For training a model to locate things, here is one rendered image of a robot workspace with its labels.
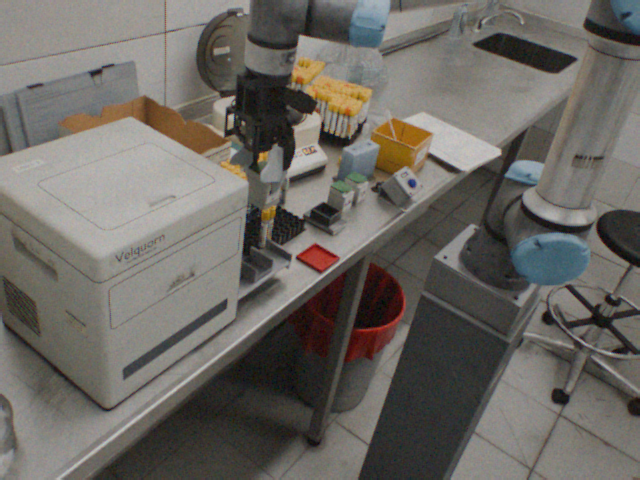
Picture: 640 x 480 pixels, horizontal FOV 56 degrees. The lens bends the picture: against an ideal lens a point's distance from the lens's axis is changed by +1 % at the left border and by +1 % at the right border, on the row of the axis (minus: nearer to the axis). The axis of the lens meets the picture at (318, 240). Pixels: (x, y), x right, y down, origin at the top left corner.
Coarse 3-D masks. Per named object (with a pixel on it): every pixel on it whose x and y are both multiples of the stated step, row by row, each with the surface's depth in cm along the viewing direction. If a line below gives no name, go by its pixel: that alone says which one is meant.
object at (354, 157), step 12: (360, 144) 152; (372, 144) 153; (348, 156) 149; (360, 156) 149; (372, 156) 153; (348, 168) 150; (360, 168) 152; (372, 168) 157; (336, 180) 154; (372, 180) 157
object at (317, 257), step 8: (312, 248) 130; (320, 248) 130; (296, 256) 126; (304, 256) 127; (312, 256) 128; (320, 256) 128; (328, 256) 129; (336, 256) 128; (312, 264) 125; (320, 264) 126; (328, 264) 125; (320, 272) 124
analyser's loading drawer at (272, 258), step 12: (252, 252) 116; (264, 252) 120; (276, 252) 120; (288, 252) 118; (252, 264) 116; (264, 264) 115; (276, 264) 118; (288, 264) 119; (240, 276) 113; (252, 276) 112; (264, 276) 114; (240, 288) 110; (252, 288) 111
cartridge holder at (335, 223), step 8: (312, 208) 137; (320, 208) 139; (328, 208) 139; (336, 208) 138; (304, 216) 138; (312, 216) 137; (320, 216) 136; (328, 216) 139; (336, 216) 136; (320, 224) 136; (328, 224) 135; (336, 224) 137; (344, 224) 138; (336, 232) 136
